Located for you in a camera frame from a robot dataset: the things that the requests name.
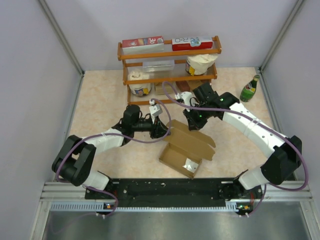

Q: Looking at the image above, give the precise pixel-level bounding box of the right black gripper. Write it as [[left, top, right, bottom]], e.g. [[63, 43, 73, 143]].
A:
[[183, 102, 211, 131]]

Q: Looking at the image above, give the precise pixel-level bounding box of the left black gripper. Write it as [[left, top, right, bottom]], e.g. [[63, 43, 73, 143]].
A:
[[132, 114, 171, 139]]

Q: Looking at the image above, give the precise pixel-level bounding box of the brown cardboard box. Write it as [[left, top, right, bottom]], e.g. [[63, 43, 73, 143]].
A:
[[159, 119, 216, 179]]

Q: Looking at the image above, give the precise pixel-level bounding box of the small plastic bag packet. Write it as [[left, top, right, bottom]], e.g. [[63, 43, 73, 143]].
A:
[[183, 158, 199, 173]]

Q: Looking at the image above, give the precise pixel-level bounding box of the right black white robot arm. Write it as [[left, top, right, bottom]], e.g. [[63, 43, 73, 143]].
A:
[[177, 82, 302, 198]]

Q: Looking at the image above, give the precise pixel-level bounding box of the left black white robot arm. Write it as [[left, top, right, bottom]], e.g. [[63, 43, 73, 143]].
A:
[[51, 104, 169, 199]]

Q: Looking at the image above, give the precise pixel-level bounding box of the red white wrap box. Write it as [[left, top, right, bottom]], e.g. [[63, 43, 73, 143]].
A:
[[171, 36, 213, 51]]

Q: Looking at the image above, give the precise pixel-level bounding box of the red white foil box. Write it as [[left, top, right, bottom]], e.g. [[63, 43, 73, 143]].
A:
[[121, 36, 165, 55]]

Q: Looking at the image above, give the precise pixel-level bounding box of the red-brown scouring pad pack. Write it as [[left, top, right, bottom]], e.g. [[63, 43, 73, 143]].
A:
[[175, 80, 206, 92]]

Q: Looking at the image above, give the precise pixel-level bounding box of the beige sponge pack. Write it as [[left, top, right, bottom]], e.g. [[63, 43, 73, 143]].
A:
[[154, 82, 174, 95]]

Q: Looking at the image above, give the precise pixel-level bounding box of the lower toilet paper roll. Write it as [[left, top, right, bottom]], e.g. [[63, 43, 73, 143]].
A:
[[128, 69, 152, 97]]

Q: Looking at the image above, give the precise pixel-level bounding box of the toilet paper roll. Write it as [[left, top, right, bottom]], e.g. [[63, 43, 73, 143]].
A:
[[185, 53, 219, 76], [128, 69, 152, 97]]

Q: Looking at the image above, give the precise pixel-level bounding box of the orange wooden shelf rack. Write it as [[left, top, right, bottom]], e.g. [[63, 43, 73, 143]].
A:
[[117, 35, 222, 105]]

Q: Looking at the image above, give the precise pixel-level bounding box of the upper toilet paper roll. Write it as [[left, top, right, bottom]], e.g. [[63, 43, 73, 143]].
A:
[[185, 53, 219, 76]]

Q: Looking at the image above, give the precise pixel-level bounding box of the green glass bottle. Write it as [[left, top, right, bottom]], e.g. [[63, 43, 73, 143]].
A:
[[240, 74, 260, 102]]

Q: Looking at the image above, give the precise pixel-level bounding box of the clear plastic container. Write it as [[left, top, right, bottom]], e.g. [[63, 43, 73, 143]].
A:
[[142, 60, 175, 73]]

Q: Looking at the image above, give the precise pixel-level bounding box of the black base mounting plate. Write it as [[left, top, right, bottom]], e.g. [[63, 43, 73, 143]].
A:
[[85, 178, 262, 207]]

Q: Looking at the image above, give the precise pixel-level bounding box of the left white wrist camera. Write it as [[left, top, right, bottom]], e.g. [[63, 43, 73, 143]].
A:
[[149, 99, 163, 124]]

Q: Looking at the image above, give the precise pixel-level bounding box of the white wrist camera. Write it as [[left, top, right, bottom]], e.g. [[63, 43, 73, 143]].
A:
[[149, 99, 163, 124], [174, 91, 198, 107]]

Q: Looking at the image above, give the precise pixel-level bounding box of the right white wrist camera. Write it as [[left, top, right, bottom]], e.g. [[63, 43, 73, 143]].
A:
[[174, 91, 198, 107]]

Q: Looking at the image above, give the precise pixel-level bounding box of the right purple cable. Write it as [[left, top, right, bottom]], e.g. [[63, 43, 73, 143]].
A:
[[161, 81, 310, 218]]

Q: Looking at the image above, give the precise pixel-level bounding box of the purple cable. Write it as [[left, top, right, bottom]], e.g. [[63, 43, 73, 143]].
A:
[[55, 98, 173, 219], [161, 81, 310, 218]]

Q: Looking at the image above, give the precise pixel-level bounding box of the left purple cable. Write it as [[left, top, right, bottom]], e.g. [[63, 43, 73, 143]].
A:
[[55, 98, 173, 219]]

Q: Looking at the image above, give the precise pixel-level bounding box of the grey slotted cable duct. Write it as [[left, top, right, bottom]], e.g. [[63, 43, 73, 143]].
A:
[[49, 199, 250, 213]]

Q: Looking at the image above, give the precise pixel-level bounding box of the aluminium frame rail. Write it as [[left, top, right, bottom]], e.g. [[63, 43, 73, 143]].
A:
[[40, 180, 313, 202]]

